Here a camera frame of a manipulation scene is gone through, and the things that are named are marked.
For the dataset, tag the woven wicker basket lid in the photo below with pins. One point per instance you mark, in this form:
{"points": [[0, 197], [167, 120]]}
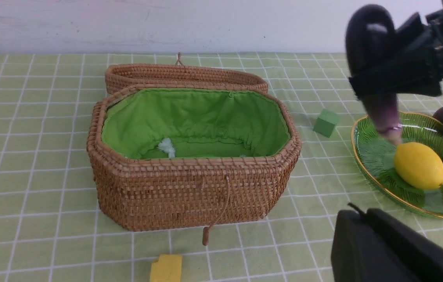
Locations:
{"points": [[143, 75]]}

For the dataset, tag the yellow foam block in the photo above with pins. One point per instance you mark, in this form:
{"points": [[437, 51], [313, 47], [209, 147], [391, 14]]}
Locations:
{"points": [[167, 268]]}

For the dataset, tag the woven wicker basket green lining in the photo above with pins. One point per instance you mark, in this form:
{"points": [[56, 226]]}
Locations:
{"points": [[166, 158]]}

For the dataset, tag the yellow toy lemon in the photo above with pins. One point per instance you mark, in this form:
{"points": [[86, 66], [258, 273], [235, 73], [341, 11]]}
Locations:
{"points": [[419, 165]]}

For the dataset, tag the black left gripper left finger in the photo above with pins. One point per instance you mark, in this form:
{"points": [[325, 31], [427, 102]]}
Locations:
{"points": [[359, 254]]}

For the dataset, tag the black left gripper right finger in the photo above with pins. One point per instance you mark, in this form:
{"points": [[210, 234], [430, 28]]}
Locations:
{"points": [[422, 256]]}

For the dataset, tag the green leaf glass plate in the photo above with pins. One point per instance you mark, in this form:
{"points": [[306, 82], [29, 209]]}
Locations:
{"points": [[374, 158]]}

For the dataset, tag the green checkered tablecloth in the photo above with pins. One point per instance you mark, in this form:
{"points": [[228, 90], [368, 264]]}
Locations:
{"points": [[51, 229]]}

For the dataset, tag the purple toy eggplant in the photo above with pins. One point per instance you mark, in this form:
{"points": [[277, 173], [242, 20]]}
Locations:
{"points": [[368, 43]]}

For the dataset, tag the green foam cube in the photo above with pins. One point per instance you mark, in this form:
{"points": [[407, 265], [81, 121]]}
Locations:
{"points": [[326, 123]]}

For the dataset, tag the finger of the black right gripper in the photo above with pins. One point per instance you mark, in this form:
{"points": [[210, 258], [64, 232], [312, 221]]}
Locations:
{"points": [[413, 32], [407, 80]]}

